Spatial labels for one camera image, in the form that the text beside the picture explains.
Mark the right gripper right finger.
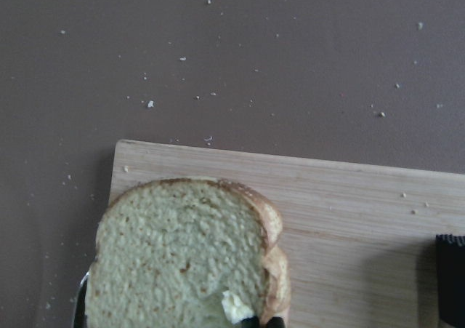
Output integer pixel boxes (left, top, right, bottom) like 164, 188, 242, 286
267, 316, 286, 328

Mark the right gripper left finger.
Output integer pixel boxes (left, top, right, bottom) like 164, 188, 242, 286
240, 316, 260, 328

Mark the bread slice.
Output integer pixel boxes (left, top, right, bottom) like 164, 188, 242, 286
85, 177, 291, 327

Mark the wooden cutting board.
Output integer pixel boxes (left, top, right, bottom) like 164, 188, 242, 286
110, 140, 464, 327

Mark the steel muddler black cap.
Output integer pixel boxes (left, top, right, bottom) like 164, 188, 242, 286
435, 234, 464, 327

